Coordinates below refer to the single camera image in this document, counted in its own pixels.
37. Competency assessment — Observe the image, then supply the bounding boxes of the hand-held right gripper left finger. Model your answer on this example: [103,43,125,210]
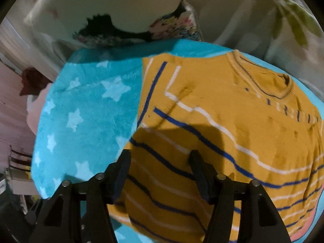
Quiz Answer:
[29,149,132,243]

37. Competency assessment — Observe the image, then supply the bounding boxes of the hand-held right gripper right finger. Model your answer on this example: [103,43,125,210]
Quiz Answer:
[189,149,291,243]

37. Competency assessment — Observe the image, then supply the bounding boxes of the orange striped sweater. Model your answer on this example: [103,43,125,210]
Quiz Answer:
[106,50,324,243]

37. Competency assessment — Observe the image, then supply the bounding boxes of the turquoise star blanket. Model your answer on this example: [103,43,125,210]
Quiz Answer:
[32,39,324,243]

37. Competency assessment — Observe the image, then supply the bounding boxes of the wooden rack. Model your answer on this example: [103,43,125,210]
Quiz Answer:
[4,144,34,196]

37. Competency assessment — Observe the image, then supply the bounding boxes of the pink plush cloth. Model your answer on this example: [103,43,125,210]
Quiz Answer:
[26,83,52,135]

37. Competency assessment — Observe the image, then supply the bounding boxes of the dark red cloth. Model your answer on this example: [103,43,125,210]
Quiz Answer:
[20,67,52,97]

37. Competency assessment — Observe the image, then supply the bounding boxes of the white curtain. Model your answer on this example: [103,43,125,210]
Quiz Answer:
[0,18,65,81]

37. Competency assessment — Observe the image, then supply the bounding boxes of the white pillow with black silhouette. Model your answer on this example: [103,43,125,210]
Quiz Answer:
[24,0,203,49]

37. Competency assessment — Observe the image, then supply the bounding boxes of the white pillow with leaf print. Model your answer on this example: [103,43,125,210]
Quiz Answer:
[215,0,324,92]

